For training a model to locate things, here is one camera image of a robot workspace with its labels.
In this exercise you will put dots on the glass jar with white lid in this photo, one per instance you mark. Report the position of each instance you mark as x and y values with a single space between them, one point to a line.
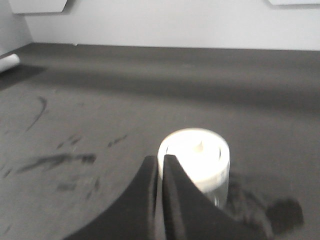
204 155

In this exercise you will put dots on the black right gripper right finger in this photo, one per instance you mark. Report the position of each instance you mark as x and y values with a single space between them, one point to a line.
188 213

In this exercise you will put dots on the white roll in hood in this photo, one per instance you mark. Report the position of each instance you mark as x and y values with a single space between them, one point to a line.
9 62

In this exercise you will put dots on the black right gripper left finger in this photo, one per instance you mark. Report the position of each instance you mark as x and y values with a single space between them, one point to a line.
132 215

